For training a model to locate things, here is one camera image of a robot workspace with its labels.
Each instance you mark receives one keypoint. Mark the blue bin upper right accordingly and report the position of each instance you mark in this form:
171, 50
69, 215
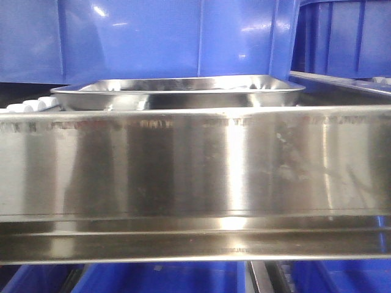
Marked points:
348, 39

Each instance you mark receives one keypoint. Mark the large blue bin behind tray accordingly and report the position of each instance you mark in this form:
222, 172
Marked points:
175, 39

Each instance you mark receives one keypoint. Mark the blue bin below right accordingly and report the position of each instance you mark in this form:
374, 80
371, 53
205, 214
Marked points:
361, 275

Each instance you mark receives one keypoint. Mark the blue bin below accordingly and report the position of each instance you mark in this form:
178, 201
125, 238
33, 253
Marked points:
361, 275
209, 276

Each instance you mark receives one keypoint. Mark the white conveyor rollers left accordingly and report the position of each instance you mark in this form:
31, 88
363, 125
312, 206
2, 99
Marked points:
42, 104

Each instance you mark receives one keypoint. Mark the blue bin below left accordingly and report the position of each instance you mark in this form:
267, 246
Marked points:
209, 276

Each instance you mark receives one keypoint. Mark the steel shelf front rail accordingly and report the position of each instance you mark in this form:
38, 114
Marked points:
207, 184

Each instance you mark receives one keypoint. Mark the silver metal tray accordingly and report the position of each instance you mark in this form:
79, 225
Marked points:
180, 93

